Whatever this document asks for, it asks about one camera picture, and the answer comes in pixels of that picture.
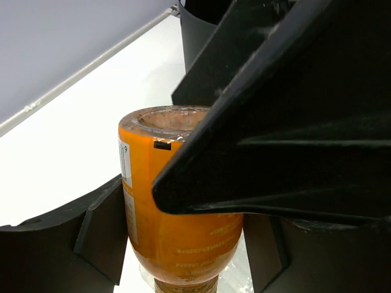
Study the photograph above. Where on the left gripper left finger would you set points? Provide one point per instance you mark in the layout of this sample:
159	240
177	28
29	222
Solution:
78	247

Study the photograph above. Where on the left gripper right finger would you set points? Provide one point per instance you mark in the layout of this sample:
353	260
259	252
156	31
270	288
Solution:
302	256

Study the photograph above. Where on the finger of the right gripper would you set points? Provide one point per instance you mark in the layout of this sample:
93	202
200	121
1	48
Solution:
302	131
243	28

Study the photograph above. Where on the orange juice bottle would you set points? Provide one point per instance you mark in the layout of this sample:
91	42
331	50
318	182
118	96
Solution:
183	253

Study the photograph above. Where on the black cylindrical bin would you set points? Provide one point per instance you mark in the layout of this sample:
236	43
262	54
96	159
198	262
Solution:
198	20

